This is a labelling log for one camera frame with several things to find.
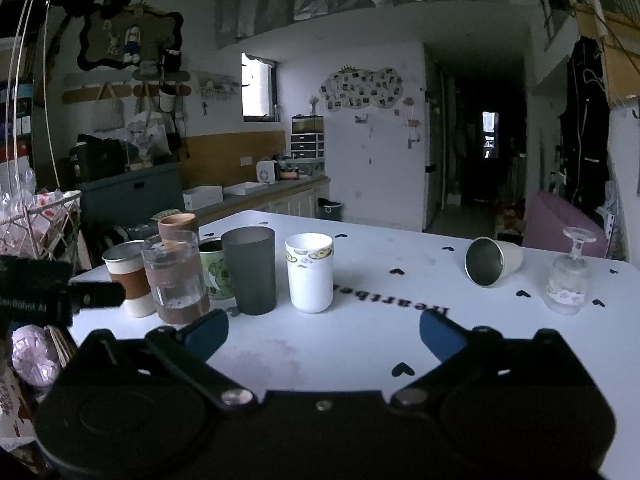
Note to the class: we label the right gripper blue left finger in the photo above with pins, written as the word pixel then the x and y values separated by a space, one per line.
pixel 206 335

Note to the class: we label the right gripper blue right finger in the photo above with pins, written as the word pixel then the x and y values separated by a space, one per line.
pixel 440 335

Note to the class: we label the clear glass with brown bands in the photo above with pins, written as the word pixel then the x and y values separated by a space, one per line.
pixel 175 273

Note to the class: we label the green cartoon tin cup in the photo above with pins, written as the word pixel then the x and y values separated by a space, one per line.
pixel 215 273

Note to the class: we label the steel cup lying sideways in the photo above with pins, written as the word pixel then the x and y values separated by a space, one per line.
pixel 487 261

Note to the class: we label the steel cup with brown sleeve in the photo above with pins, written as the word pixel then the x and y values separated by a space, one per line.
pixel 125 265

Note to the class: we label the bamboo wooden cup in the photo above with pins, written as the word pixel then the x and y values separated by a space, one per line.
pixel 181 228

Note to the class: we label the white ceramic cartoon cup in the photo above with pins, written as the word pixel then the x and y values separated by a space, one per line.
pixel 309 257

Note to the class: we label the dark grey tumbler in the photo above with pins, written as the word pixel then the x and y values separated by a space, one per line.
pixel 251 263

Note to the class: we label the upside-down wine glass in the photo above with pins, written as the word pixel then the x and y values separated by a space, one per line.
pixel 570 275

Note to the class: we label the white box on counter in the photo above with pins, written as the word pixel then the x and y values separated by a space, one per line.
pixel 202 196

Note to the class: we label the flat white tray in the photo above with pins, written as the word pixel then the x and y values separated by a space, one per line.
pixel 245 188

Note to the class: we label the purple armchair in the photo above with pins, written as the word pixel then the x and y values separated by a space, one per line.
pixel 547 216

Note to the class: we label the kitchen counter cabinet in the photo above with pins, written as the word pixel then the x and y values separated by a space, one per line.
pixel 273 193

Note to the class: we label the black trash bin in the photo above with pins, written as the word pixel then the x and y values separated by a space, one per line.
pixel 329 210

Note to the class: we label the white small fan appliance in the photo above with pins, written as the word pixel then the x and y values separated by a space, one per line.
pixel 267 171

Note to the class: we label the small drawer organizer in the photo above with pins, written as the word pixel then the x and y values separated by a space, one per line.
pixel 307 137

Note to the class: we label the black hanging coat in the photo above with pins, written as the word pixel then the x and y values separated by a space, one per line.
pixel 584 129

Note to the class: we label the window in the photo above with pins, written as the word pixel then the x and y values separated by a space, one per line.
pixel 259 89

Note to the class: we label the cloud photo collage board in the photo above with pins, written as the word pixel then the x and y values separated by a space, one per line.
pixel 355 88

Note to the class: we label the wire basket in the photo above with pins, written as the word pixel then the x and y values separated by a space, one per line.
pixel 41 227

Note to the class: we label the dark framed wall picture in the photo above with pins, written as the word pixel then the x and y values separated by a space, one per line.
pixel 128 37

